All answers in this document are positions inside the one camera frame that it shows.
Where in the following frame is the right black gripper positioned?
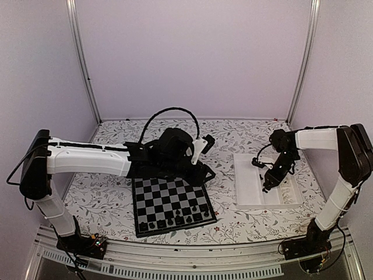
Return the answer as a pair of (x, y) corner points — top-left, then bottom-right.
(265, 151), (299, 190)

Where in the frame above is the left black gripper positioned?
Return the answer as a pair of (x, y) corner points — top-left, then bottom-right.
(159, 158), (217, 188)

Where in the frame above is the white plastic compartment tray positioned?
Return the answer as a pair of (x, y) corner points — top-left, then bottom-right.
(234, 153), (302, 210)

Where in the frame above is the black and white chessboard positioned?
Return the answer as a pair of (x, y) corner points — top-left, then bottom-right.
(131, 178), (217, 238)

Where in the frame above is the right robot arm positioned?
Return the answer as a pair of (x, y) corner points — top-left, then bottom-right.
(263, 123), (372, 254)

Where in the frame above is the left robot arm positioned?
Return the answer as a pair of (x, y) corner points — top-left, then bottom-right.
(17, 128), (215, 253)

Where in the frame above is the floral patterned table mat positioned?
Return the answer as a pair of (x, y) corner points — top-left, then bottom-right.
(58, 118), (332, 244)

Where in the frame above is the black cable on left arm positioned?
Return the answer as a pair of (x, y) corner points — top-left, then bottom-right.
(139, 107), (202, 145)

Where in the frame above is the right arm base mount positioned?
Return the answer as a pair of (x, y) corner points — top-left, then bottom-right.
(277, 237), (332, 274)

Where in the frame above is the aluminium front rail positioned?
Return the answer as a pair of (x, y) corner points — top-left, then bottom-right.
(26, 226), (365, 279)

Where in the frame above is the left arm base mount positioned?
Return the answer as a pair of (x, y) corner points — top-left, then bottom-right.
(57, 234), (107, 260)

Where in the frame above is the right aluminium frame post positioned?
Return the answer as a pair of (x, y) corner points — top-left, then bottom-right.
(286, 0), (321, 125)

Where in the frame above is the aluminium frame post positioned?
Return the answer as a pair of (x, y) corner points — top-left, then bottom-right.
(66, 0), (102, 124)
(286, 0), (321, 125)

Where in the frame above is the left aluminium frame post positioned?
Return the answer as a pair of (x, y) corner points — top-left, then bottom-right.
(66, 0), (102, 124)

